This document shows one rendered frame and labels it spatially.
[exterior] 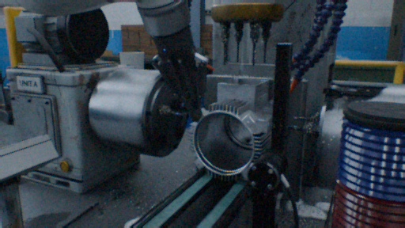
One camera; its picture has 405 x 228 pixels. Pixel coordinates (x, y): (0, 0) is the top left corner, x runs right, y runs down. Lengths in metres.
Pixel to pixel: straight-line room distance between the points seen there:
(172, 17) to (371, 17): 5.49
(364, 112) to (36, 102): 0.96
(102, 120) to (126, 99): 0.10
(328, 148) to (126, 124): 0.50
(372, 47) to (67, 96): 5.40
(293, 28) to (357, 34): 4.95
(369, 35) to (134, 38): 4.03
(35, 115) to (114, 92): 0.28
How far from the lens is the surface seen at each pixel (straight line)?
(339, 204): 0.27
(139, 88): 0.89
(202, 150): 0.85
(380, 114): 0.24
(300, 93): 0.92
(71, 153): 1.05
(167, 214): 0.69
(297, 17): 1.04
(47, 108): 1.06
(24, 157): 0.66
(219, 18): 0.83
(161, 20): 0.60
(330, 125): 0.70
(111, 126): 0.93
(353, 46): 5.97
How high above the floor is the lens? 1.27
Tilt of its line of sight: 14 degrees down
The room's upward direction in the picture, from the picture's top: straight up
